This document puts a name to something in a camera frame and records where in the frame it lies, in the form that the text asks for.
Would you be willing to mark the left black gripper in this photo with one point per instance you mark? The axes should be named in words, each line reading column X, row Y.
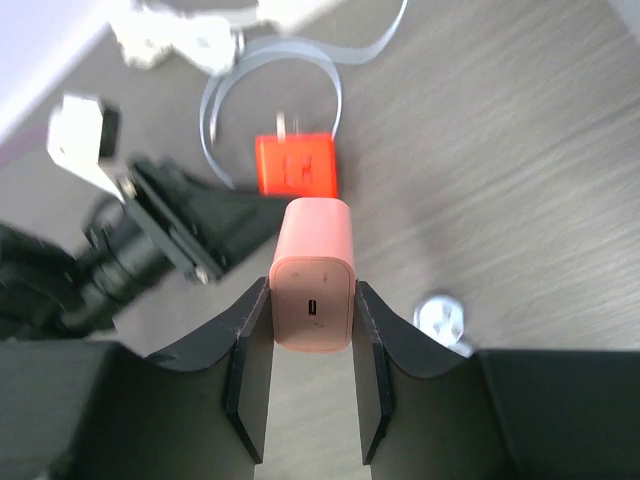
column 169, row 220

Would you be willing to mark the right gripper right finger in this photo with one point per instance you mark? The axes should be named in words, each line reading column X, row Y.
column 426, row 412

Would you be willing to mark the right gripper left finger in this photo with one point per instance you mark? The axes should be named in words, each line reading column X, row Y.
column 196, row 409

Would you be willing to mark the pink charger plug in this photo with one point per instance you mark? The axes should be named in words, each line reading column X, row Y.
column 312, row 277

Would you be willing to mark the red cube socket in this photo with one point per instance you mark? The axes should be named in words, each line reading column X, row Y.
column 296, row 164

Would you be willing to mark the round blue socket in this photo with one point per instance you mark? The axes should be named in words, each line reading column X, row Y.
column 441, row 316

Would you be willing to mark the white power strip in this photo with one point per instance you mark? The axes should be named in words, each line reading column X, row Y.
column 210, row 40

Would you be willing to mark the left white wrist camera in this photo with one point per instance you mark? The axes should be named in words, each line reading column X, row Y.
column 82, row 133

